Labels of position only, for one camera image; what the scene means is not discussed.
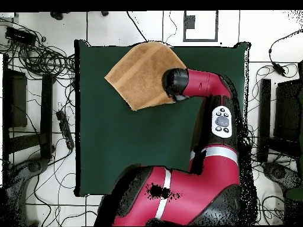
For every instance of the tan terry towel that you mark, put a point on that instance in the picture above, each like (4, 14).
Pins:
(142, 78)

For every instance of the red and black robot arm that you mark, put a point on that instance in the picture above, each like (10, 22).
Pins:
(201, 82)

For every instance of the dark flat panel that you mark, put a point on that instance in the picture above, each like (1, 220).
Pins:
(17, 99)
(288, 106)

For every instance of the dark green table cloth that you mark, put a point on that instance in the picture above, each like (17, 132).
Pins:
(118, 141)

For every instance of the black power strip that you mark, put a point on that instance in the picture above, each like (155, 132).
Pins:
(65, 130)

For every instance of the dark grey square plate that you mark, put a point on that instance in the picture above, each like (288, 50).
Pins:
(189, 22)

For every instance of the dark stand foot with knob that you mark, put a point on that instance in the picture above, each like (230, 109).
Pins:
(278, 172)
(34, 166)

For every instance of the black electronics box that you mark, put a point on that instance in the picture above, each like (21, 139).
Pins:
(20, 35)

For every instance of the grey square floor frame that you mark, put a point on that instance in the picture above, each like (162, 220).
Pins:
(184, 33)

